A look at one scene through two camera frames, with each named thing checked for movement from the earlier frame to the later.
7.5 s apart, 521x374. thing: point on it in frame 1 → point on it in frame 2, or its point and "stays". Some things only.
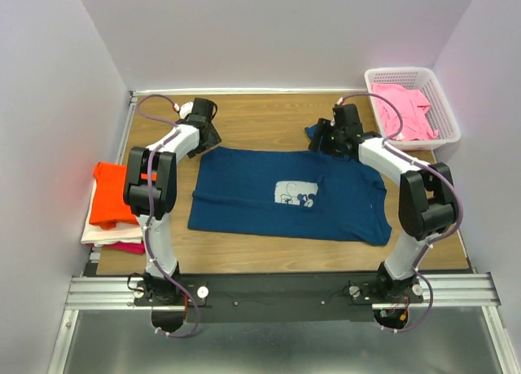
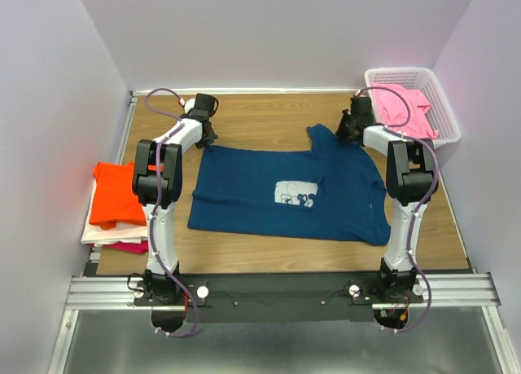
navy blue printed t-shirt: x=312 y=194 stays
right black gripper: x=323 y=127 → x=339 y=131
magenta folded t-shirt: x=136 y=248 stays
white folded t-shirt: x=94 y=235 stays
